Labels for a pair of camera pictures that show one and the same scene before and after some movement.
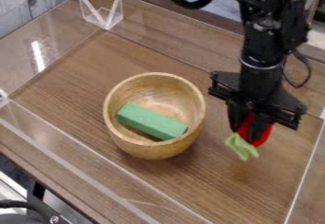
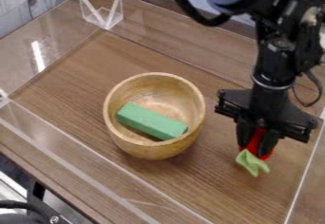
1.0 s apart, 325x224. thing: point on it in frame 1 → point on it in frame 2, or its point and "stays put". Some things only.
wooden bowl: (169, 95) stays put
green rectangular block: (153, 123) stays put
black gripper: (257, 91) → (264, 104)
